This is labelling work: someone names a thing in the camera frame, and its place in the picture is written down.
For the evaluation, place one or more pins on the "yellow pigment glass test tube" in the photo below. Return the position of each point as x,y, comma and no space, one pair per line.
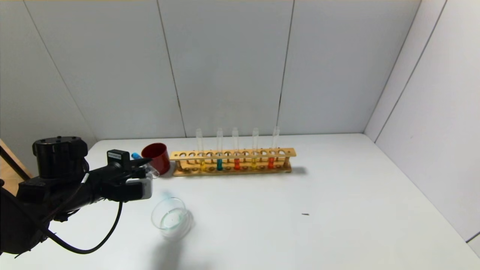
202,165
254,163

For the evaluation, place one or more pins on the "clear glass dish with spout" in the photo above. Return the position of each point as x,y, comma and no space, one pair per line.
170,219

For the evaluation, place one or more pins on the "wooden test tube rack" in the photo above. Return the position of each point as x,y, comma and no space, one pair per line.
240,169

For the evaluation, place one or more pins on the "black metal stand frame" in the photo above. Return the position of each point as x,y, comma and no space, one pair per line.
15,163

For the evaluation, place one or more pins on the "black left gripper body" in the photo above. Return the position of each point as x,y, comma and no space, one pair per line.
118,158

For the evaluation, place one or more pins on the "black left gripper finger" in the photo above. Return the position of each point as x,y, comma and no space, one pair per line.
138,173
140,162

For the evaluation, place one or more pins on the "red pigment glass test tube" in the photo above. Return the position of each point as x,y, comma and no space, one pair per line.
236,164
270,162

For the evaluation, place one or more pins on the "blue pigment glass test tube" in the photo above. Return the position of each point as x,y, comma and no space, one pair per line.
135,155
219,165

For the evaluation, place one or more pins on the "white and grey wrist camera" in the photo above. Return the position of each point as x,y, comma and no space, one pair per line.
140,187

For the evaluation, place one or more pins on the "dark red plastic cup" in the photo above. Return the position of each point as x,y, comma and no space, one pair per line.
157,159

